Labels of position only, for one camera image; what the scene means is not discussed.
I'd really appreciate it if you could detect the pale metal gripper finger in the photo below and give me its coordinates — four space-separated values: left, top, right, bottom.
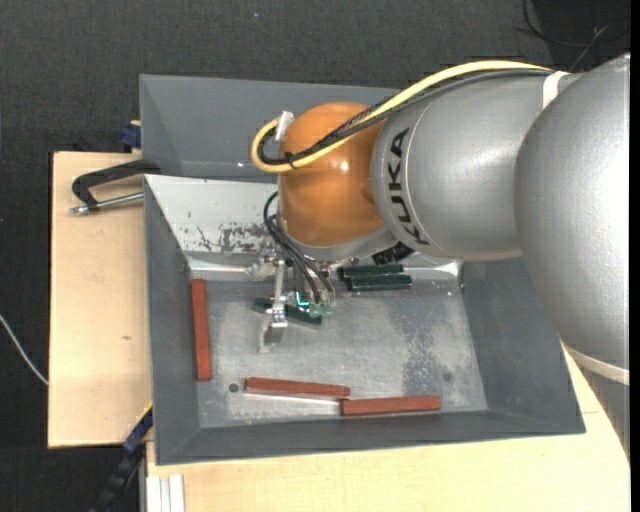
257 294 290 355
247 257 276 281

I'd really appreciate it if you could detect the dark green flat block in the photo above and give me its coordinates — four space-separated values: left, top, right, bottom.
338 263 406 280
344 275 413 293
253 296 324 330

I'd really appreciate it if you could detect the red-brown flat block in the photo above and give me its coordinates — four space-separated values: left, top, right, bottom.
190 278 214 383
339 395 443 417
243 376 352 400

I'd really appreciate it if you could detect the white flat strip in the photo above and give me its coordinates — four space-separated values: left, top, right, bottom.
241 392 342 406

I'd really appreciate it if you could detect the grey metal bin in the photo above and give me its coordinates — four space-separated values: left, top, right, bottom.
138 73 587 467

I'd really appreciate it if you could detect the pale wood board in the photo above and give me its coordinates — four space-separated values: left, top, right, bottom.
47 150 156 449

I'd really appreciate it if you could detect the black cylinder on white bracket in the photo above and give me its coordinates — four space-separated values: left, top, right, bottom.
371 243 416 267

